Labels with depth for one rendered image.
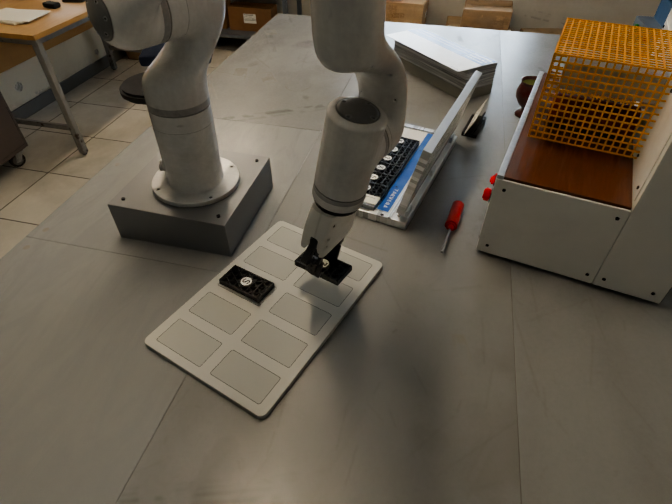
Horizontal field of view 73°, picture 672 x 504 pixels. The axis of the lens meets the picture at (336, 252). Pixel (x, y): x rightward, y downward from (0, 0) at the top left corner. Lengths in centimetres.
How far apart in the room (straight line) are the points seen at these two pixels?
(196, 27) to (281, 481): 75
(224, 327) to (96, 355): 22
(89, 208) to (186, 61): 48
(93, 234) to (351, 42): 78
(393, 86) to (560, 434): 57
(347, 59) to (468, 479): 58
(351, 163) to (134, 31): 41
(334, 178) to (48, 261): 69
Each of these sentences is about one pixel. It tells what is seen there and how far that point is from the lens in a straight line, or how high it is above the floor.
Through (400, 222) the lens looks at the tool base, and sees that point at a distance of 104.
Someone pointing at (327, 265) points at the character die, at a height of 97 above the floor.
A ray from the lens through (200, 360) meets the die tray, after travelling 83.
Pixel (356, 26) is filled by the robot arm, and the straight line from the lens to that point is 57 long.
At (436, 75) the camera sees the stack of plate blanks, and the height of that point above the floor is 94.
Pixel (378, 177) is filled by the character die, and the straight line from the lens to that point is 116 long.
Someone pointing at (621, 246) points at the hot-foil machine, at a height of 101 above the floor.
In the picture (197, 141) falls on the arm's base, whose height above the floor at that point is 112.
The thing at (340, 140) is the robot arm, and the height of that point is 127.
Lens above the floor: 157
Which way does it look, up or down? 43 degrees down
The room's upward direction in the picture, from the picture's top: straight up
